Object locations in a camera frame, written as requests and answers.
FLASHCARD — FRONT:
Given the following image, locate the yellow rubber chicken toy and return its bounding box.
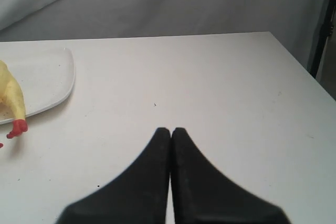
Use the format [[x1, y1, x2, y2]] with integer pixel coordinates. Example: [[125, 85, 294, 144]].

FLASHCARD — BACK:
[[1, 60, 28, 139]]

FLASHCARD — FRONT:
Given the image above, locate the white square plate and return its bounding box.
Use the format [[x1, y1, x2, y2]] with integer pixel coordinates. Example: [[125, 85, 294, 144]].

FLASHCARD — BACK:
[[1, 48, 76, 117]]

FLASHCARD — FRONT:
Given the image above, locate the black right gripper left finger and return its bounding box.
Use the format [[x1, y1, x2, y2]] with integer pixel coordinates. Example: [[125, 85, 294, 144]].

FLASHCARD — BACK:
[[57, 127, 171, 224]]

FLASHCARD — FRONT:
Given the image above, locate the black backdrop stand pole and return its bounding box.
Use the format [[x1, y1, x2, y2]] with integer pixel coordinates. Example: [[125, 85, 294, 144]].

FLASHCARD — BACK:
[[308, 0, 335, 78]]

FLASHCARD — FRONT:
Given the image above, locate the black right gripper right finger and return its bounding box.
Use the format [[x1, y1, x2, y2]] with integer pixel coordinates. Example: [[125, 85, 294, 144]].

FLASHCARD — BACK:
[[171, 128, 289, 223]]

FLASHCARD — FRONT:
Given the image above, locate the grey backdrop cloth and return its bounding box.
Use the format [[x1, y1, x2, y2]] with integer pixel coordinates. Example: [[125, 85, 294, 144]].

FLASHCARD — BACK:
[[0, 0, 336, 43]]

